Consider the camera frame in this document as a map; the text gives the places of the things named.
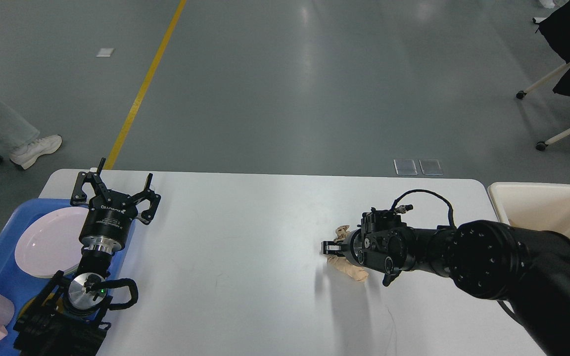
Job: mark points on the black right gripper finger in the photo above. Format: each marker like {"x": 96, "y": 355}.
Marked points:
{"x": 334, "y": 248}

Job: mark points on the clear floor plate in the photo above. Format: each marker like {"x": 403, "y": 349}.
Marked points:
{"x": 431, "y": 167}
{"x": 405, "y": 167}

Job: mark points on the clear floor plate right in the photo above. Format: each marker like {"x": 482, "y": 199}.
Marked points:
{"x": 431, "y": 167}

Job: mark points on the beige plastic bin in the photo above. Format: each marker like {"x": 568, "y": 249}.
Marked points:
{"x": 537, "y": 206}

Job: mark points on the clear floor plate left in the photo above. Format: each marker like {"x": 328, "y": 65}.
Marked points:
{"x": 405, "y": 167}

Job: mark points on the brown paper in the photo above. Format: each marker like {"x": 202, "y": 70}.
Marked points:
{"x": 341, "y": 263}

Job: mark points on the pink plate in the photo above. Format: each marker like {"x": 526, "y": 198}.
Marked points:
{"x": 51, "y": 243}

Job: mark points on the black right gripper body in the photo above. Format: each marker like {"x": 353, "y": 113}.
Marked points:
{"x": 352, "y": 247}

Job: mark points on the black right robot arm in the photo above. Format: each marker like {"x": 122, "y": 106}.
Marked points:
{"x": 526, "y": 271}

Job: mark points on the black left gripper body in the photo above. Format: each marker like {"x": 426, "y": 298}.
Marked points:
{"x": 106, "y": 228}

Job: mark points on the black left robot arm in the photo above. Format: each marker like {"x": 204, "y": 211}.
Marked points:
{"x": 66, "y": 317}

